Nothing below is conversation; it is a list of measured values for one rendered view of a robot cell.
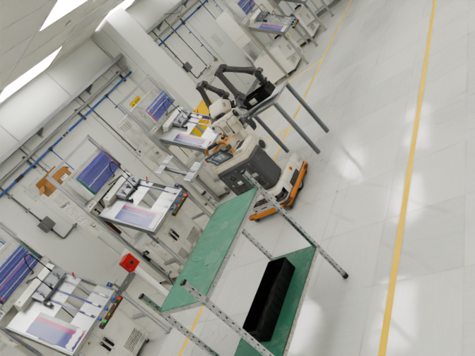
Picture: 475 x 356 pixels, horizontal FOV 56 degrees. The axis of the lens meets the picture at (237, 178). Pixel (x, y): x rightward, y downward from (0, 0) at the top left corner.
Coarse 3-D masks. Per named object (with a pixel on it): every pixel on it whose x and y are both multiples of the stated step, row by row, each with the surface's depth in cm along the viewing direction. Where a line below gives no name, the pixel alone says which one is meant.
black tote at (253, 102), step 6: (264, 84) 501; (270, 84) 494; (258, 90) 510; (264, 90) 486; (270, 90) 490; (246, 96) 522; (252, 96) 497; (258, 96) 494; (264, 96) 491; (246, 102) 507; (252, 102) 503; (258, 102) 500
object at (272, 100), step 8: (280, 88) 498; (288, 88) 508; (272, 96) 498; (296, 96) 511; (264, 104) 498; (272, 104) 480; (304, 104) 514; (248, 112) 525; (256, 112) 498; (280, 112) 483; (312, 112) 519; (256, 120) 558; (288, 120) 486; (320, 120) 524; (264, 128) 562; (296, 128) 489; (272, 136) 566; (304, 136) 493; (280, 144) 570; (312, 144) 497
